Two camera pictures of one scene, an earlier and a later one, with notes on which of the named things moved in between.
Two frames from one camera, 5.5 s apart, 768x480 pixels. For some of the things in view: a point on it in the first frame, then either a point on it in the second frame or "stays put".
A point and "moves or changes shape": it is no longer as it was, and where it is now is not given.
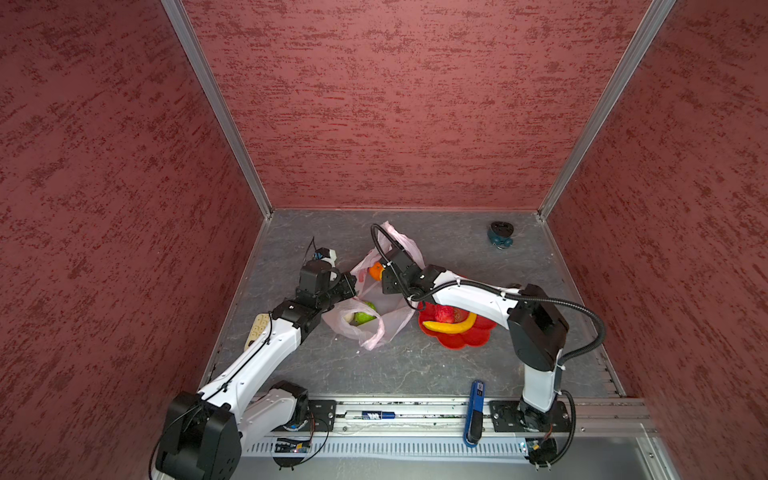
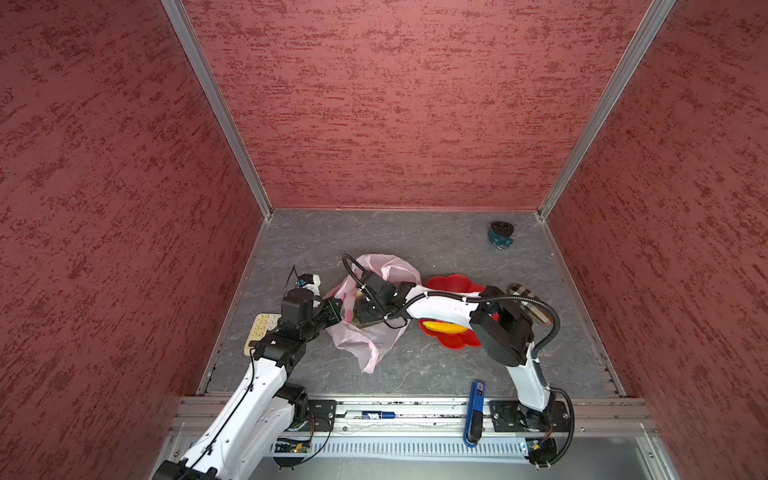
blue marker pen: [368, 415] stays put
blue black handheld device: [474, 426] stays put
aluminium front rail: [443, 419] stays put
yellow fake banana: [452, 328] stays put
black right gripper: [387, 283] -> [364, 314]
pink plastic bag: [366, 318] moves or changes shape
